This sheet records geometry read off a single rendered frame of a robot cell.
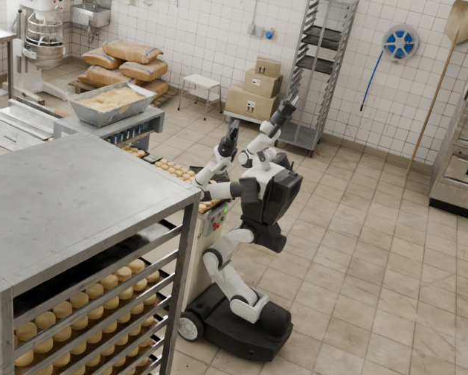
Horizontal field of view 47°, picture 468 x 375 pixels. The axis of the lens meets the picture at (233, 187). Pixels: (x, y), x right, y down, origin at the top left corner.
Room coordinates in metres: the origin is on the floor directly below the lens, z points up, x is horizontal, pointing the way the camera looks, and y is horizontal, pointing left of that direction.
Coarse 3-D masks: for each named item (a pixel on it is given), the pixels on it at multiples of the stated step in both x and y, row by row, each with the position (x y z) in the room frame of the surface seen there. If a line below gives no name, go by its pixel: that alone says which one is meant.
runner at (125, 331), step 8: (168, 296) 1.34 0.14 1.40; (160, 304) 1.27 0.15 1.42; (152, 312) 1.24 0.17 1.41; (136, 320) 1.18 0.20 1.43; (144, 320) 1.21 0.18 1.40; (128, 328) 1.15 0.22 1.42; (112, 336) 1.10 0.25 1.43; (120, 336) 1.12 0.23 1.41; (104, 344) 1.07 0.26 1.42; (96, 352) 1.04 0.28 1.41; (80, 360) 1.00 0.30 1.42; (88, 360) 1.02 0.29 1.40; (72, 368) 0.97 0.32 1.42
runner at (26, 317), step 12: (180, 228) 1.31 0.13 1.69; (156, 240) 1.22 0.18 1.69; (132, 252) 1.14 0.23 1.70; (144, 252) 1.18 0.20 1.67; (120, 264) 1.10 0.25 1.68; (96, 276) 1.03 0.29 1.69; (72, 288) 0.96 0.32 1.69; (84, 288) 0.99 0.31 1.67; (48, 300) 0.90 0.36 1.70; (60, 300) 0.93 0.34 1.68; (24, 312) 0.85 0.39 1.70; (36, 312) 0.88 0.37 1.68
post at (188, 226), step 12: (192, 204) 1.30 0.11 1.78; (192, 216) 1.30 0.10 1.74; (192, 228) 1.31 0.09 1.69; (180, 240) 1.31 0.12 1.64; (192, 240) 1.32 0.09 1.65; (180, 252) 1.31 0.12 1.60; (180, 264) 1.30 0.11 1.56; (180, 276) 1.30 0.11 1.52; (180, 288) 1.30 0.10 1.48; (180, 300) 1.31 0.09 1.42; (168, 312) 1.31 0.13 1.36; (180, 312) 1.32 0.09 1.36; (168, 324) 1.31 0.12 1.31; (168, 336) 1.31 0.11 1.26; (168, 348) 1.30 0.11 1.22; (168, 360) 1.30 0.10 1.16; (168, 372) 1.31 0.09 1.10
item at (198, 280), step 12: (180, 216) 2.79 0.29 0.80; (168, 240) 2.82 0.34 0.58; (204, 240) 2.82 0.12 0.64; (216, 240) 2.98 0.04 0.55; (156, 252) 2.85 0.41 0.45; (168, 252) 2.81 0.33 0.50; (192, 252) 2.75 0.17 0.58; (168, 264) 2.81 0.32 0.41; (192, 264) 2.74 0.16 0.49; (204, 264) 2.88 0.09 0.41; (192, 276) 2.75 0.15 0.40; (204, 276) 2.91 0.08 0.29; (168, 288) 2.80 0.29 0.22; (192, 288) 2.77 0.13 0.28; (204, 288) 2.94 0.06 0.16; (192, 300) 2.80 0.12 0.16
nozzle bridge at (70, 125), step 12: (156, 108) 3.52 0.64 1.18; (60, 120) 3.00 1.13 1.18; (72, 120) 3.04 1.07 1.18; (132, 120) 3.23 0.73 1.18; (144, 120) 3.28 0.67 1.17; (156, 120) 3.46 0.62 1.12; (60, 132) 2.94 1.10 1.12; (72, 132) 2.90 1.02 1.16; (96, 132) 2.92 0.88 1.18; (108, 132) 2.96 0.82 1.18; (120, 132) 3.19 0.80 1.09; (144, 132) 3.36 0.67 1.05; (156, 132) 3.46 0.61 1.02; (120, 144) 3.12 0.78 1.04; (144, 144) 3.50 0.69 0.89
